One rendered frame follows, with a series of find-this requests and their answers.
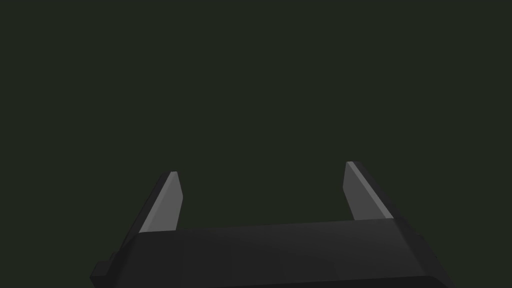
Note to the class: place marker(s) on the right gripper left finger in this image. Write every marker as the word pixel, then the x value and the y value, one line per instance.
pixel 164 208

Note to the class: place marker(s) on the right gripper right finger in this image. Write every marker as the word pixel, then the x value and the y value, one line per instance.
pixel 366 198

